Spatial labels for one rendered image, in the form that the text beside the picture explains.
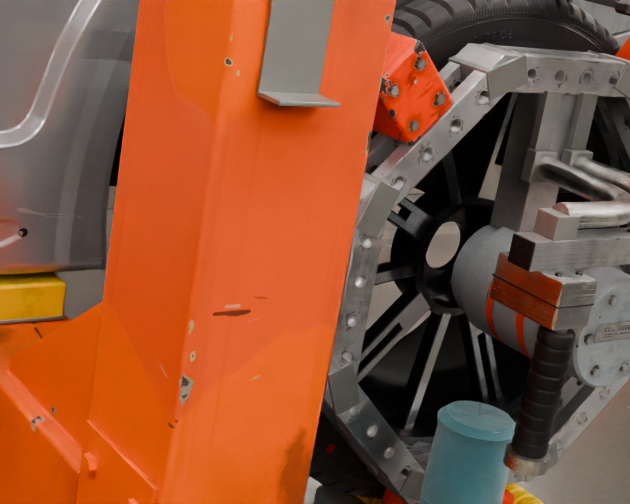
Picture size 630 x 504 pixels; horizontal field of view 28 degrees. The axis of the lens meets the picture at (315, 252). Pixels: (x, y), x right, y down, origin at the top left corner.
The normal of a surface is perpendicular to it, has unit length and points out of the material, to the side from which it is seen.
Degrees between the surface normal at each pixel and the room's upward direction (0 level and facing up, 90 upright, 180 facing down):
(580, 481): 0
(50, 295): 89
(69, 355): 90
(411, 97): 90
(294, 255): 90
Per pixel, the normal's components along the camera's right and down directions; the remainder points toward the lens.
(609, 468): 0.17, -0.94
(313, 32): 0.57, 0.33
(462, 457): -0.37, 0.17
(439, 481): -0.73, 0.04
